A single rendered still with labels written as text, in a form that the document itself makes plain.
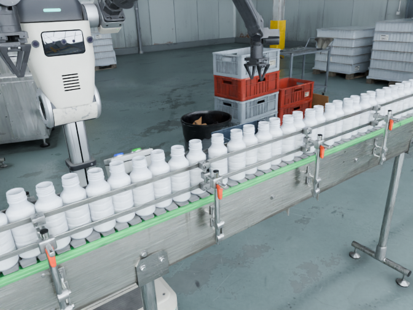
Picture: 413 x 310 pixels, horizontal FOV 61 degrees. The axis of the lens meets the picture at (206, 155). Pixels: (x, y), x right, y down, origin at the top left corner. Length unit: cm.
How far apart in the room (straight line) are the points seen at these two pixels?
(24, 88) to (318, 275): 365
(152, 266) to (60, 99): 72
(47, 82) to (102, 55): 919
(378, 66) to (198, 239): 691
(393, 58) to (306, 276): 585
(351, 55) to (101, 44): 650
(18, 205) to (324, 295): 176
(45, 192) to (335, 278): 185
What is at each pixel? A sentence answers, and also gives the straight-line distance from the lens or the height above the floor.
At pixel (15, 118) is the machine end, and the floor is 41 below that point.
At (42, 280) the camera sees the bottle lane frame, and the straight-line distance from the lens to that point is 94.
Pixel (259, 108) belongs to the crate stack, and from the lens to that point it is 369.
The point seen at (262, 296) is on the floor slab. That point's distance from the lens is 216.
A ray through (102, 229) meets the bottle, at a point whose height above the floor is 101.
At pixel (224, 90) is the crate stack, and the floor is 74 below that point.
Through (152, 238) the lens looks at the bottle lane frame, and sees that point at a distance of 100.
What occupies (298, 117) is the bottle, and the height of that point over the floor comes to 115.
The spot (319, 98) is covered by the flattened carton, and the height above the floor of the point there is 47.
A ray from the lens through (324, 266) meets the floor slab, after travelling 241.
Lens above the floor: 152
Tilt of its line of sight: 23 degrees down
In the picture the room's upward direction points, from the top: 2 degrees counter-clockwise
